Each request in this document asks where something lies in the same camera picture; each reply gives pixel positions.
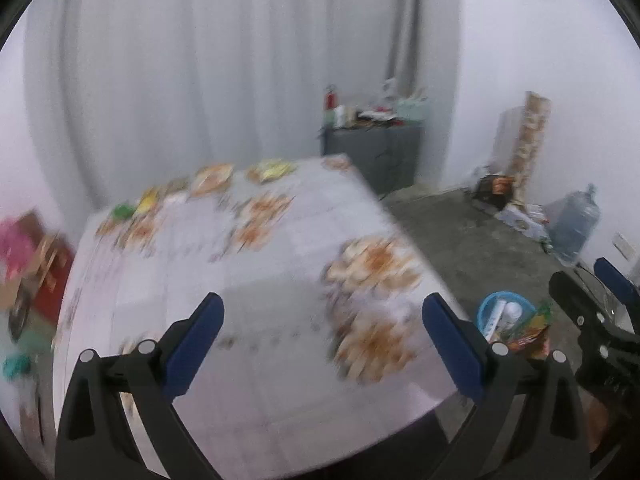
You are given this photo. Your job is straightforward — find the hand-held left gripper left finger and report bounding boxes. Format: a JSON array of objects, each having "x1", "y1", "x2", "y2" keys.
[{"x1": 55, "y1": 291, "x2": 226, "y2": 480}]

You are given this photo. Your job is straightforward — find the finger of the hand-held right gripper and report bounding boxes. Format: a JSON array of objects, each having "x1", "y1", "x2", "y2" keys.
[
  {"x1": 549, "y1": 270, "x2": 608, "y2": 333},
  {"x1": 595, "y1": 257, "x2": 640, "y2": 318}
]

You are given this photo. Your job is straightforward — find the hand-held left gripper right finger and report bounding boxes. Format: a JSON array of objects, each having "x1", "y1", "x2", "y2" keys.
[{"x1": 421, "y1": 291, "x2": 593, "y2": 480}]

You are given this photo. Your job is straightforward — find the blue plastic trash bin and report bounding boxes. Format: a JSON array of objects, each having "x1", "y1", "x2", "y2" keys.
[{"x1": 476, "y1": 291, "x2": 551, "y2": 361}]

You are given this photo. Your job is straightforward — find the person's right hand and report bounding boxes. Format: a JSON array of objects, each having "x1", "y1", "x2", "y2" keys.
[{"x1": 585, "y1": 394, "x2": 627, "y2": 455}]

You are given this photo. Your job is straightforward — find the floral tablecloth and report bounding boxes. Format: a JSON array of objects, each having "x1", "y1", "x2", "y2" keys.
[{"x1": 52, "y1": 155, "x2": 471, "y2": 480}]

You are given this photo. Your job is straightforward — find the blue water jug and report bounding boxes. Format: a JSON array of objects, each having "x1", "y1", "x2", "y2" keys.
[{"x1": 547, "y1": 184, "x2": 601, "y2": 266}]

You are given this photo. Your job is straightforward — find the white printed box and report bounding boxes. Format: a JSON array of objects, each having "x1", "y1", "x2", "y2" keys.
[{"x1": 500, "y1": 203, "x2": 549, "y2": 239}]

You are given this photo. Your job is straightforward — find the dark snack bag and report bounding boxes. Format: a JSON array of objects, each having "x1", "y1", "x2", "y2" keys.
[{"x1": 472, "y1": 174, "x2": 516, "y2": 206}]

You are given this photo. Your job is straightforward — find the orange snack packet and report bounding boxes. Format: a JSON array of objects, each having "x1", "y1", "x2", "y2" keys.
[{"x1": 190, "y1": 162, "x2": 236, "y2": 199}]

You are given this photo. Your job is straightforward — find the teal plastic bag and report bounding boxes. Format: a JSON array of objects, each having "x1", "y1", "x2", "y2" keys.
[{"x1": 2, "y1": 352, "x2": 33, "y2": 381}]

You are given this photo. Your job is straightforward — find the black round pot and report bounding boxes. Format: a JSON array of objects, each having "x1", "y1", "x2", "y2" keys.
[{"x1": 7, "y1": 295, "x2": 31, "y2": 341}]

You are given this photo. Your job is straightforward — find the brown cardboard box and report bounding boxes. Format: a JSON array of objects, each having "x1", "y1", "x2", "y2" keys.
[{"x1": 0, "y1": 210, "x2": 61, "y2": 311}]

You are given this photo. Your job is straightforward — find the yellow snack packet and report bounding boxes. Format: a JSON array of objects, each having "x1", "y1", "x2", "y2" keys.
[{"x1": 247, "y1": 159, "x2": 299, "y2": 184}]

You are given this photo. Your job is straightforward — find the grey cabinet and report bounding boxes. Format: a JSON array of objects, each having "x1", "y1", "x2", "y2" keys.
[{"x1": 320, "y1": 125, "x2": 426, "y2": 196}]

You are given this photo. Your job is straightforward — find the pink plastic bag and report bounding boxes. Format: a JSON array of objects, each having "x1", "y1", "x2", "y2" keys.
[{"x1": 0, "y1": 217, "x2": 39, "y2": 281}]

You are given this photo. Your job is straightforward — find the pale green box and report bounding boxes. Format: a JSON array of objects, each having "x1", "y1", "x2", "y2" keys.
[{"x1": 396, "y1": 97, "x2": 433, "y2": 122}]

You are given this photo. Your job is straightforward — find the red thermos bottle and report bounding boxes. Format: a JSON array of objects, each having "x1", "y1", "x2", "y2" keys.
[{"x1": 324, "y1": 85, "x2": 340, "y2": 128}]

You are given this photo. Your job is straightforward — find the grey curtain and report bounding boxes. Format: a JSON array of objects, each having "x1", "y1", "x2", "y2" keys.
[{"x1": 22, "y1": 0, "x2": 461, "y2": 211}]

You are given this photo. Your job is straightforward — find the white wall socket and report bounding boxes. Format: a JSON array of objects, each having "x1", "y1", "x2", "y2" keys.
[{"x1": 612, "y1": 232, "x2": 637, "y2": 261}]

